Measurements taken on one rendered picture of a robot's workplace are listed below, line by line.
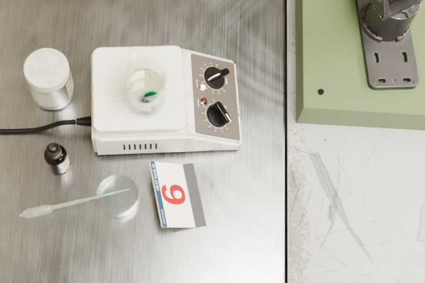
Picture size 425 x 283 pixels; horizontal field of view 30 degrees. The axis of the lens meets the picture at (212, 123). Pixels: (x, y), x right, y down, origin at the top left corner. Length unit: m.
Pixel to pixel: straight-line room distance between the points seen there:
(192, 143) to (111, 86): 0.13
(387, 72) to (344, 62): 0.06
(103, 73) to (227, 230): 0.27
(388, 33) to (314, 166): 0.21
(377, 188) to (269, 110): 0.18
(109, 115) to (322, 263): 0.34
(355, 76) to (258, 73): 0.14
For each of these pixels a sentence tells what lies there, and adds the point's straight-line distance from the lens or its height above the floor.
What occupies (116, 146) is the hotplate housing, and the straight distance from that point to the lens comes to 1.03.
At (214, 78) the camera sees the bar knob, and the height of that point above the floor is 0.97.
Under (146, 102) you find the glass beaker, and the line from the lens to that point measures 0.95.
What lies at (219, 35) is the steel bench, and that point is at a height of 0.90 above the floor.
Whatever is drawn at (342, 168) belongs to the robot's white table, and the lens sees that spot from 1.10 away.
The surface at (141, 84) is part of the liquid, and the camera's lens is 0.97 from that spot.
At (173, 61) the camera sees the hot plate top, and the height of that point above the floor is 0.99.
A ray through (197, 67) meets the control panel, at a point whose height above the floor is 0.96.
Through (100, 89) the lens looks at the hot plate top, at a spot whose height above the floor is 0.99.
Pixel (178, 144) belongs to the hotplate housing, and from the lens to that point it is 1.04.
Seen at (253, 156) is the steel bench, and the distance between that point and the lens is 1.08.
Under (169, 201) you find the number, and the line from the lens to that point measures 1.03.
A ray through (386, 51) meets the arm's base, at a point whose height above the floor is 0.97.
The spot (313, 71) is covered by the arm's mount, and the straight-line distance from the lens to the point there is 1.08.
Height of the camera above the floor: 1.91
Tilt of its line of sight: 68 degrees down
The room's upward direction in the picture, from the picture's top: 11 degrees clockwise
